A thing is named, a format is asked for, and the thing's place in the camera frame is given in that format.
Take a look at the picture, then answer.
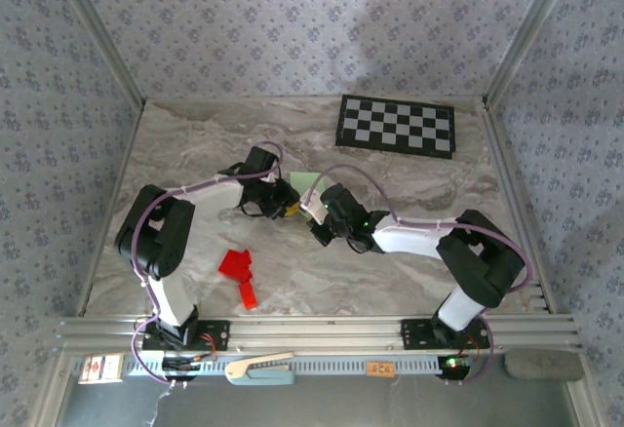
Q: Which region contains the black white checkerboard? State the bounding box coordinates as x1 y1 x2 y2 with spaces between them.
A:
333 94 457 160

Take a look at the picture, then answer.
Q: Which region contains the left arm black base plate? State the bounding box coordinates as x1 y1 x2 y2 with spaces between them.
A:
142 318 231 353

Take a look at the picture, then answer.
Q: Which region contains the red plastic piece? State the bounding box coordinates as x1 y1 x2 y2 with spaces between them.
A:
217 249 258 311

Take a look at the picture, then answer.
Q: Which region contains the blue grey flat holder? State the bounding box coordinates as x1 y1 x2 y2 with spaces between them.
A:
227 367 296 387

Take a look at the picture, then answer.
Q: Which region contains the aluminium table side rail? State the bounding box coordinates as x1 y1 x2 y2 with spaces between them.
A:
480 97 560 315
72 99 147 319

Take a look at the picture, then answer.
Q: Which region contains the light green paper sheet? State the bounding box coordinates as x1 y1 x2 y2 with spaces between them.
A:
289 171 329 200

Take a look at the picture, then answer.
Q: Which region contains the white red printed card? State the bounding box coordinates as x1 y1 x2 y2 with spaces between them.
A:
77 353 124 384

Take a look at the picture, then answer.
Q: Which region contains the grey foam pad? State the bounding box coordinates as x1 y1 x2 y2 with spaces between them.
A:
503 348 585 382

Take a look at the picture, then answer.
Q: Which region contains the long aluminium frame rail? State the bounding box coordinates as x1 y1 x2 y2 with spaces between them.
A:
53 314 584 354

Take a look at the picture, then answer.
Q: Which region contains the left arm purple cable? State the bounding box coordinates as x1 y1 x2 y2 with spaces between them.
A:
132 141 285 389

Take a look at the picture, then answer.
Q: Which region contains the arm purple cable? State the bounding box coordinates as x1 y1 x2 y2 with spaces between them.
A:
132 141 285 389
301 163 535 387

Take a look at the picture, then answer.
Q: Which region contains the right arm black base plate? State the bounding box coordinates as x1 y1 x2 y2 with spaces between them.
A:
400 318 491 350

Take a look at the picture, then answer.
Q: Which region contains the beige curved handle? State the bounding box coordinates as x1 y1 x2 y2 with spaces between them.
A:
224 351 295 380

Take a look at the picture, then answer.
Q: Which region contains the aluminium frame post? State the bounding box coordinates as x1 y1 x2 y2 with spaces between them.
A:
48 0 147 109
484 0 582 109

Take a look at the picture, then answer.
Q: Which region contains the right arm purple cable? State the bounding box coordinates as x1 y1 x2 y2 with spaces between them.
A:
301 163 535 387

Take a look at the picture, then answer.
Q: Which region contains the grey slotted cable duct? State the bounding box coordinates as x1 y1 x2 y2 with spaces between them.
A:
70 354 508 378

